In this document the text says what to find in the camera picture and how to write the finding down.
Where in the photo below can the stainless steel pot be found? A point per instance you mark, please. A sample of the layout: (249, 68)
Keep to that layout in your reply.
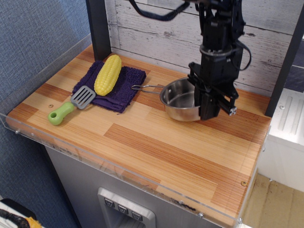
(177, 98)

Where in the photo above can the yellow toy corn cob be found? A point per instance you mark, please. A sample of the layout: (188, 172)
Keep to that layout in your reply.
(108, 75)

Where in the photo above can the left black frame post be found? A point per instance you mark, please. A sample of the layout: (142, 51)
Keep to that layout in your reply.
(98, 23)

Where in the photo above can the grey toy fridge cabinet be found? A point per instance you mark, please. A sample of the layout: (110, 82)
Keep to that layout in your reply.
(81, 183)

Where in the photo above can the white ridged side counter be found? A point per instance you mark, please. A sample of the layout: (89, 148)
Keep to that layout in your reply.
(282, 156)

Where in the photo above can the yellow object bottom left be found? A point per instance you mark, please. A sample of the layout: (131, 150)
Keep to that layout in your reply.
(33, 223)

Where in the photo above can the right black frame post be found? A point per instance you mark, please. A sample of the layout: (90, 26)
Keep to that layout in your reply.
(286, 66)

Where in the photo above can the silver dispenser button panel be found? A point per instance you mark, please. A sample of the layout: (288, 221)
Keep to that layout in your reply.
(120, 212)

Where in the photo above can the black frame post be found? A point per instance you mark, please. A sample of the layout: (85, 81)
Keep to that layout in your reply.
(98, 23)
(286, 66)

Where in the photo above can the clear acrylic guard rail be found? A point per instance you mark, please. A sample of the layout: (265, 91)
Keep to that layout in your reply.
(205, 168)

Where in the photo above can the green handled grey spatula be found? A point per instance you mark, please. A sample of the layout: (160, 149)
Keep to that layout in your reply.
(80, 100)

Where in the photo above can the purple folded cloth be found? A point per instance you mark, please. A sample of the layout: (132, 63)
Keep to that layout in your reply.
(121, 95)

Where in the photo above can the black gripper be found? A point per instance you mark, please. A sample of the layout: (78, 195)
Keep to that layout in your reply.
(214, 83)

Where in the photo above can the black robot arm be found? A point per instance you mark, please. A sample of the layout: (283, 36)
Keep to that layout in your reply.
(221, 24)

